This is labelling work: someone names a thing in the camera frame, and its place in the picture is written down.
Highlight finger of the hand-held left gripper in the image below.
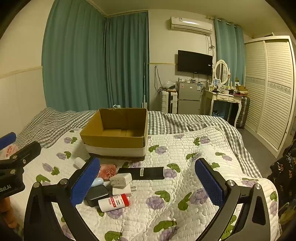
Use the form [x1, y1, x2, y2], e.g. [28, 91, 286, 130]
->
[0, 132, 17, 150]
[0, 141, 42, 171]

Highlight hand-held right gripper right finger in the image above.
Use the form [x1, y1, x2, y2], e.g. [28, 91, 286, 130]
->
[194, 158, 271, 241]

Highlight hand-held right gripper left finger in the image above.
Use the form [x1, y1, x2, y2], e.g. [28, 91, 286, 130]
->
[24, 156, 101, 241]

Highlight light blue small object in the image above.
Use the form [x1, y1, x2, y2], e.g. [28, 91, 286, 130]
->
[91, 177, 104, 188]

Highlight small black case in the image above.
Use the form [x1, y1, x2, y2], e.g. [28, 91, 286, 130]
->
[85, 185, 110, 207]

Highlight plain white tube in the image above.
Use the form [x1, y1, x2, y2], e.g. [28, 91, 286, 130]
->
[74, 157, 87, 168]

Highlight red rose print box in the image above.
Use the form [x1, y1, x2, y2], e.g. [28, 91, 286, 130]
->
[99, 164, 117, 181]

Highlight white bottle with red cap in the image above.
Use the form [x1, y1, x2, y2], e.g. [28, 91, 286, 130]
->
[98, 193, 129, 212]

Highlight white charger plug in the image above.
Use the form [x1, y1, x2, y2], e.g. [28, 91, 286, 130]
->
[109, 173, 137, 197]

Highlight cardboard box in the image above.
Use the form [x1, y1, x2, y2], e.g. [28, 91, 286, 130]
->
[80, 108, 148, 161]

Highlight long black box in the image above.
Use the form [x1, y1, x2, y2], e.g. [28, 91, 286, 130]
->
[118, 166, 166, 181]

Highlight person's left forearm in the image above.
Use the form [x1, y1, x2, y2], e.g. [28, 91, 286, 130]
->
[0, 197, 18, 229]

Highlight white floral quilt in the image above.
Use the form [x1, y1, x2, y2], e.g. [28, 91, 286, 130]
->
[10, 126, 281, 241]

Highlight grey checked bed sheet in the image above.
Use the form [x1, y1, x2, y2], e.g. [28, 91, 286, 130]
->
[17, 108, 264, 179]

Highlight dark patterned clothing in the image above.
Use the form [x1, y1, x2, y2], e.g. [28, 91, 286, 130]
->
[267, 139, 296, 232]

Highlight dark suitcase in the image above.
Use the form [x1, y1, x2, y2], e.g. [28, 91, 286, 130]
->
[236, 96, 250, 130]

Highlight white dressing table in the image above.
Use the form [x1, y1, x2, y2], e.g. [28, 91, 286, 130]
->
[203, 89, 243, 128]

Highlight small silver fridge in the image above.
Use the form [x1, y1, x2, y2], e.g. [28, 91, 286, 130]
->
[176, 81, 204, 115]

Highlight white drawer unit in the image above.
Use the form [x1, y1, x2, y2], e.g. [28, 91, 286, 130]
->
[161, 90, 170, 113]

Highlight wide teal curtain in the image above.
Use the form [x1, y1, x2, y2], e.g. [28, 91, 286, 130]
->
[42, 0, 149, 113]

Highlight white louvred wardrobe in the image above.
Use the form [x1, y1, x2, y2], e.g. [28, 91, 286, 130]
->
[244, 35, 295, 158]

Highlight oval white vanity mirror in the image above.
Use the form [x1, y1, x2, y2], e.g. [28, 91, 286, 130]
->
[214, 60, 231, 85]

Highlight narrow teal curtain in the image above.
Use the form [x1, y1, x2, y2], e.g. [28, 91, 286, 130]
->
[214, 19, 245, 85]

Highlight white air conditioner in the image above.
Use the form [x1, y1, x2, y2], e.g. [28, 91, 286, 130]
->
[170, 16, 213, 36]

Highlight black wall cable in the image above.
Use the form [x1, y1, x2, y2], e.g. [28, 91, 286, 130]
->
[154, 65, 163, 93]

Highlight black wall television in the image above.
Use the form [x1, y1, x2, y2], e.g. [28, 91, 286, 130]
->
[178, 50, 213, 76]

